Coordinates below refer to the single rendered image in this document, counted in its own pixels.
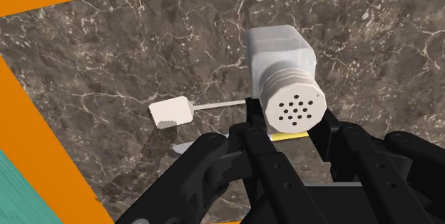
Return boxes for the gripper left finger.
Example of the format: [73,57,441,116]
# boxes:
[114,97,327,224]

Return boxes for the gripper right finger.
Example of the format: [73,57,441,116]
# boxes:
[307,108,445,224]

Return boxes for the white salt shaker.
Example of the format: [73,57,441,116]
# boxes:
[246,24,327,134]

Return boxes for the white utensil with block head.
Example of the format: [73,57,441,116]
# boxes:
[148,95,247,131]

